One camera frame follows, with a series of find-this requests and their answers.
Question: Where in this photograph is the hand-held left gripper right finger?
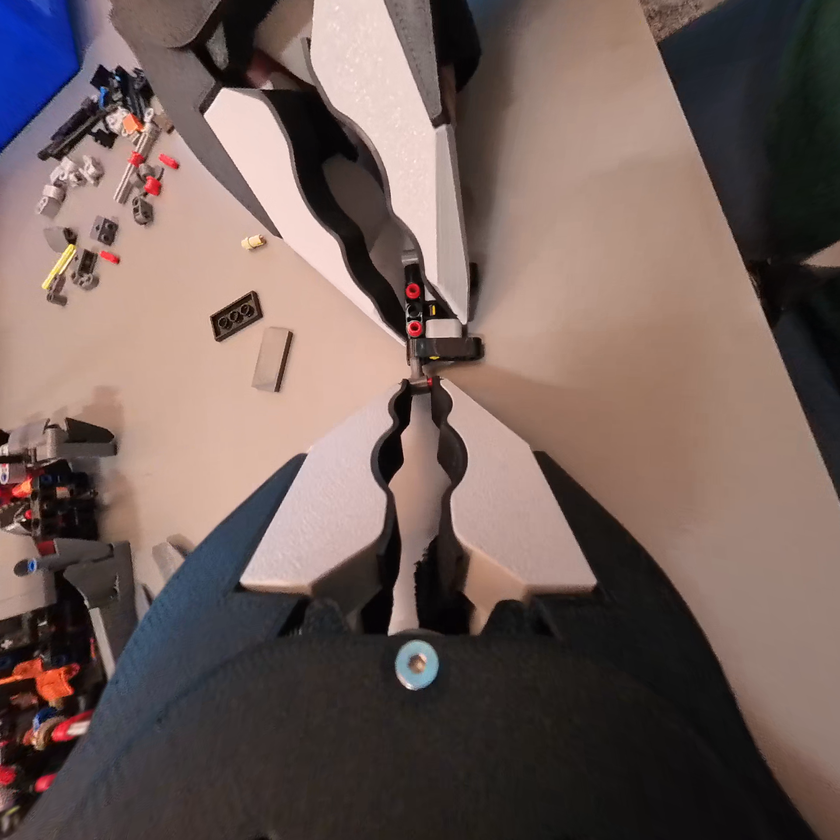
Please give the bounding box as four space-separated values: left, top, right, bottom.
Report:
430 379 598 601

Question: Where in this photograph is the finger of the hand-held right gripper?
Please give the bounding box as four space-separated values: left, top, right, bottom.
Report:
203 87 409 343
302 0 472 326

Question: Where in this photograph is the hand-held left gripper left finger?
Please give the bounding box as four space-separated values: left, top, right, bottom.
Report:
239 381 409 601

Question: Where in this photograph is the black lego frame assembly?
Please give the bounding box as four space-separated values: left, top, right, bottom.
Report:
402 259 485 365

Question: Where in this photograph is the pile of loose lego pieces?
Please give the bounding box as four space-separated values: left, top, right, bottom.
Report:
36 64 179 307

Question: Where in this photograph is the black three-hole lego plate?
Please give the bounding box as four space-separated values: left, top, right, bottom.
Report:
210 290 265 343

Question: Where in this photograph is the grey lego wing panel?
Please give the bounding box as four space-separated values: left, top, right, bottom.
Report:
134 533 196 618

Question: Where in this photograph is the grey flat lego tile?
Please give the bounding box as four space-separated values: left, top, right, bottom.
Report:
251 326 294 393

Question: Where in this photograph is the partly built lego car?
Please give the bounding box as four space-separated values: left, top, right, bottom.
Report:
0 418 142 821

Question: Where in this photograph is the blue storage bin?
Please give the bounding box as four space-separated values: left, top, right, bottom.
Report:
0 0 83 153

